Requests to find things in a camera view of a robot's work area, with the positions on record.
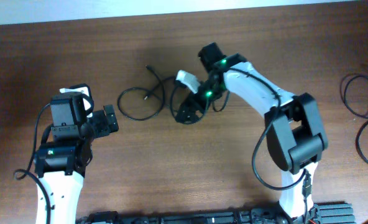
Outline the thick black cable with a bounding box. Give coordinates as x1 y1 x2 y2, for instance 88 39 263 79
117 64 185 121

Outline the medium black usb cable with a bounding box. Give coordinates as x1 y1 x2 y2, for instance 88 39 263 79
339 68 368 121

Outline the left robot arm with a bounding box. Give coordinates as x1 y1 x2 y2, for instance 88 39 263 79
34 91 119 224

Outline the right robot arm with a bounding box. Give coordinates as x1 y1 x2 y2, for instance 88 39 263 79
173 42 328 223

